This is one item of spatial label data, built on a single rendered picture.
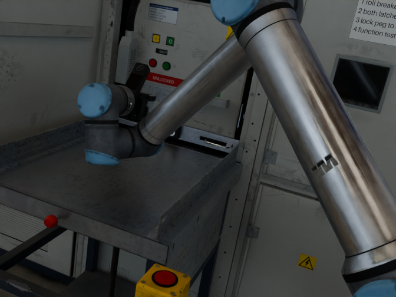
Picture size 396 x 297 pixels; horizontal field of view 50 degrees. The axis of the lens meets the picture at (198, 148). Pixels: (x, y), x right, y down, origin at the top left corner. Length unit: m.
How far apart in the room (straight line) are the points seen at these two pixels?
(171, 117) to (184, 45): 0.59
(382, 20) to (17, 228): 1.83
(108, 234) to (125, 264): 0.94
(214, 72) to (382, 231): 0.54
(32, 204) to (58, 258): 1.03
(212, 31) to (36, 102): 0.68
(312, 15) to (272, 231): 0.79
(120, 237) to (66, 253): 1.10
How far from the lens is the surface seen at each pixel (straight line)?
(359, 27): 1.49
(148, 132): 1.19
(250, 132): 1.59
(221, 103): 1.61
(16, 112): 1.59
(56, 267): 2.26
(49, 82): 1.66
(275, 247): 1.71
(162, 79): 1.72
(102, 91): 1.13
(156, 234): 1.07
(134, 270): 2.03
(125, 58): 1.67
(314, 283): 1.75
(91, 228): 1.13
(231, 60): 1.01
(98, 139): 1.15
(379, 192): 0.72
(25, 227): 2.28
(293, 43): 0.77
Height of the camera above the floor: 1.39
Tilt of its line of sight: 19 degrees down
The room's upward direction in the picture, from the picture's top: 10 degrees clockwise
